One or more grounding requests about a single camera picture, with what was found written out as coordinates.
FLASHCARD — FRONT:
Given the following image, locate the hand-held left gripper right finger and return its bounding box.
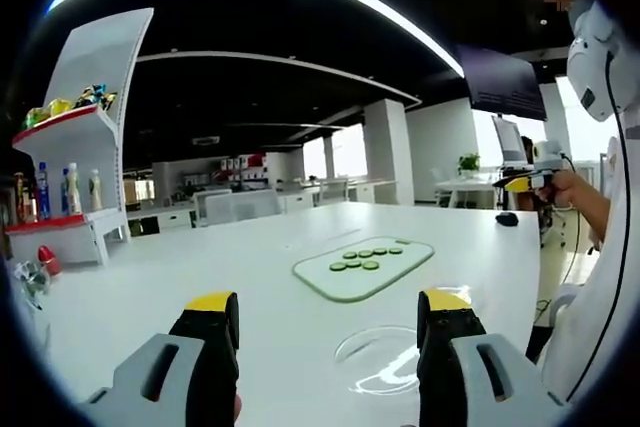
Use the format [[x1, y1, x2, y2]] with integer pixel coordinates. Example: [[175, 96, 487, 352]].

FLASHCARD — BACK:
[[416, 288, 569, 427]]

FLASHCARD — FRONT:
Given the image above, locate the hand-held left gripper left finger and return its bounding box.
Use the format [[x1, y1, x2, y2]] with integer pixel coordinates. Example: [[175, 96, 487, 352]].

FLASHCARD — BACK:
[[79, 291, 241, 427]]

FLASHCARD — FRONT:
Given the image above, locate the clear petri dish lid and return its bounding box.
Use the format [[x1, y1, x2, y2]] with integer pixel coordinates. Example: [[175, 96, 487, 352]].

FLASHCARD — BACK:
[[333, 324, 422, 391]]

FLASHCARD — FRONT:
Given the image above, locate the clear petri dish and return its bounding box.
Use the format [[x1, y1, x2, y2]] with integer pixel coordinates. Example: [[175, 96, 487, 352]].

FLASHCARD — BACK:
[[333, 325, 422, 395]]

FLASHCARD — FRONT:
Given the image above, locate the cluster of cucumber slices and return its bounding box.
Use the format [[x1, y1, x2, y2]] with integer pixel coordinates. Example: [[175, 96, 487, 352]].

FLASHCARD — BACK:
[[328, 245, 405, 272]]

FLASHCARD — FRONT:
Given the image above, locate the person's right hand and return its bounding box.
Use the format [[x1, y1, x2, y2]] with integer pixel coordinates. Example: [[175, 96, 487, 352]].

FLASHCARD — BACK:
[[533, 169, 577, 208]]

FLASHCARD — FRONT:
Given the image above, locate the computer monitor on stand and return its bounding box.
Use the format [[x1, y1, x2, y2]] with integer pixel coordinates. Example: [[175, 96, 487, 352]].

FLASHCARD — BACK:
[[490, 115, 531, 168]]

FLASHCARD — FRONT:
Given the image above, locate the potted green plant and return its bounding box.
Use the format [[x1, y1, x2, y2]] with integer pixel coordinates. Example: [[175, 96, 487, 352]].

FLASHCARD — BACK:
[[457, 152, 481, 178]]

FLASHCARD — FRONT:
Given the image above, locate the white trestle desk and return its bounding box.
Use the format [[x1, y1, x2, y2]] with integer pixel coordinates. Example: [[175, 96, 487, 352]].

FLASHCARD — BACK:
[[432, 174, 501, 209]]

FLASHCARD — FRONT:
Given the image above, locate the large dark hanging screen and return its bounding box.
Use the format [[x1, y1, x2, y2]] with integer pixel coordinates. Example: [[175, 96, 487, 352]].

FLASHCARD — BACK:
[[457, 44, 549, 121]]

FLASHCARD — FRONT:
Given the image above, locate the white chest-worn device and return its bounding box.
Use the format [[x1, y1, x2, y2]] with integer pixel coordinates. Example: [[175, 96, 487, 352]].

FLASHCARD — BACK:
[[567, 0, 634, 122]]

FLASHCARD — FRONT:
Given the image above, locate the white cutting board green rim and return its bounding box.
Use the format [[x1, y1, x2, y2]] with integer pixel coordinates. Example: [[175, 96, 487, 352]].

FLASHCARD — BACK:
[[292, 235, 435, 304]]

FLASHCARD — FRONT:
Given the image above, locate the person's white shirt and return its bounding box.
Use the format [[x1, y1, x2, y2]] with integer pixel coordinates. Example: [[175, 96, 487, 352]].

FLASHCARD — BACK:
[[539, 134, 640, 406]]

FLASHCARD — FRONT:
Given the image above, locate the row of white office desks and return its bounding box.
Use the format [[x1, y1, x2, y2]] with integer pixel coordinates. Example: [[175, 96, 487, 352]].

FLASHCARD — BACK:
[[124, 177, 401, 236]]

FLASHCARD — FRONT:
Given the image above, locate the white mesh office chair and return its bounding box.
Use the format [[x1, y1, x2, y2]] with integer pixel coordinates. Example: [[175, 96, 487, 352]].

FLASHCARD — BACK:
[[319, 176, 351, 207], [204, 190, 281, 226]]

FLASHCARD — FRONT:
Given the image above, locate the red round object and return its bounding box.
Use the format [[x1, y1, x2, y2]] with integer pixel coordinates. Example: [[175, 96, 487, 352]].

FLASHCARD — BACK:
[[38, 245, 62, 277]]

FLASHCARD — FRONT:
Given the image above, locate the small glass jar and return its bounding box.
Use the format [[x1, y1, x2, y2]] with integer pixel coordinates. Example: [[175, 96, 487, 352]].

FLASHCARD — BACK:
[[14, 261, 51, 298]]

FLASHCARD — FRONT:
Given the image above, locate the row of drink bottles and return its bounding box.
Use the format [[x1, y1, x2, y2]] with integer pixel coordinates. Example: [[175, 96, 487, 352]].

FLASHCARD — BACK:
[[12, 161, 105, 224]]

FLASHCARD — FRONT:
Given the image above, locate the blue black snack packet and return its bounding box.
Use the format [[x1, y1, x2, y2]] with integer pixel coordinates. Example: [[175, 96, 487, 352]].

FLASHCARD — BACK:
[[74, 84, 109, 108]]

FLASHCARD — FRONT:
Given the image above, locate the green yellow snack packet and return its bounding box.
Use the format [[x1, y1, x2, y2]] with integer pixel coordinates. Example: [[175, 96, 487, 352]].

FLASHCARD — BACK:
[[24, 106, 51, 128]]

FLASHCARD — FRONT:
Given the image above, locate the white display shelf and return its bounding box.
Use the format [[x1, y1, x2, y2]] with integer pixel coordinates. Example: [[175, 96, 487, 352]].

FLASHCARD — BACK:
[[4, 7, 155, 268]]

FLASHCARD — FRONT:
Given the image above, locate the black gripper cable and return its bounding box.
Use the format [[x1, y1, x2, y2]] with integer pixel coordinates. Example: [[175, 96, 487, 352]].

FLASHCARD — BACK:
[[559, 152, 586, 288]]

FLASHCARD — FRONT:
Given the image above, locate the black chest device cable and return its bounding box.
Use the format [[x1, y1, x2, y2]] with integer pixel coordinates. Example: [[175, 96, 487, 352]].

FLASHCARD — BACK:
[[567, 49, 632, 401]]

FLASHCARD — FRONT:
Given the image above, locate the background product display wall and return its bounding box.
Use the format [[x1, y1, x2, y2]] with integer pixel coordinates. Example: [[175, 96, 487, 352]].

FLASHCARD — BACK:
[[179, 154, 266, 193]]

